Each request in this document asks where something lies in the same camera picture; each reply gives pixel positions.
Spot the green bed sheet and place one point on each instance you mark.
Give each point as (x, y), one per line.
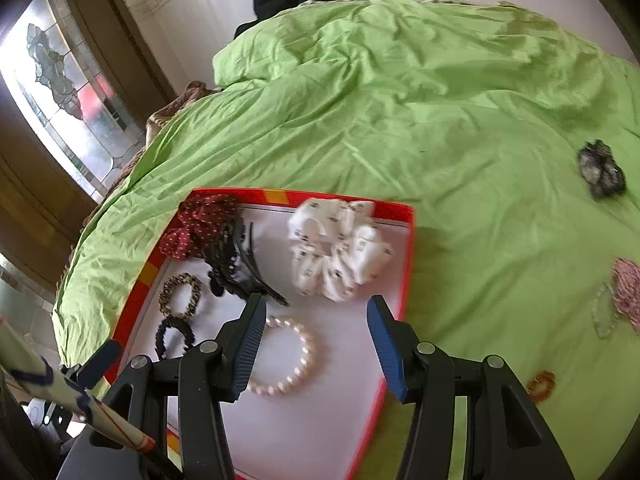
(474, 116)

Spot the stained glass window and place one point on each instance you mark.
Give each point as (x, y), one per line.
(64, 95)

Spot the red jewelry tray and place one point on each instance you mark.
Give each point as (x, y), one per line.
(320, 428)

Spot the brown knitted blanket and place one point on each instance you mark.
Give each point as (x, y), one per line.
(194, 91)

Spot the grey sheer scrunchie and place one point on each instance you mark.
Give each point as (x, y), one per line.
(600, 171)

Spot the white dotted scrunchie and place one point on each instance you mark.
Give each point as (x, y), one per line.
(336, 248)

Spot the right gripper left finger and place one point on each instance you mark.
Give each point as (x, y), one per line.
(177, 403)

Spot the pink plaid scrunchie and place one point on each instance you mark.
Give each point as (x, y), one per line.
(626, 281)

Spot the black hair claw clip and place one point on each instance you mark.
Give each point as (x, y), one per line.
(233, 266)

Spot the red dotted scrunchie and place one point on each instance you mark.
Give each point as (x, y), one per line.
(200, 220)

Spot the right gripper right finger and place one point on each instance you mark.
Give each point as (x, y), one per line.
(506, 436)

